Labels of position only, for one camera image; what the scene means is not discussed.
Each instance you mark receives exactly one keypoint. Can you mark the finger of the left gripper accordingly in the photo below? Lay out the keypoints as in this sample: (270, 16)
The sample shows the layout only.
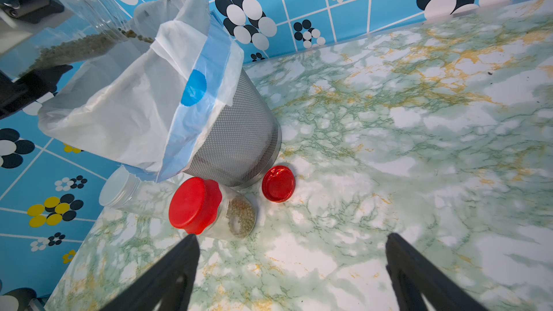
(16, 95)

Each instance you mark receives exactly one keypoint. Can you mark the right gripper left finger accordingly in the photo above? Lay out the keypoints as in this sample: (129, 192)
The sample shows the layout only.
(167, 285)

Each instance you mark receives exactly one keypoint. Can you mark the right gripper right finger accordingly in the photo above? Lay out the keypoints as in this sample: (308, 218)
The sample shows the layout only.
(416, 280)

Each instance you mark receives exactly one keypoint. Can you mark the clear jar of mung beans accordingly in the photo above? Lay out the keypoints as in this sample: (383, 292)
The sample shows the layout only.
(95, 27)

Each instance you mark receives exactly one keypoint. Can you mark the small red jar lid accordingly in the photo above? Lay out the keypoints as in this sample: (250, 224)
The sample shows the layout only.
(278, 184)

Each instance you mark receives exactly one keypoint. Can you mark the clear jar large red lid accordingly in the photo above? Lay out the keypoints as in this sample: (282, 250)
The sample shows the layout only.
(206, 208)

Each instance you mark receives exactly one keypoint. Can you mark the tall clear jar white lid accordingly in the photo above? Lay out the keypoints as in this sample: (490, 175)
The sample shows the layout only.
(126, 192)

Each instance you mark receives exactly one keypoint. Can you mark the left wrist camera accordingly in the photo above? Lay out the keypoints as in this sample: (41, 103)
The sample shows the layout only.
(22, 19)

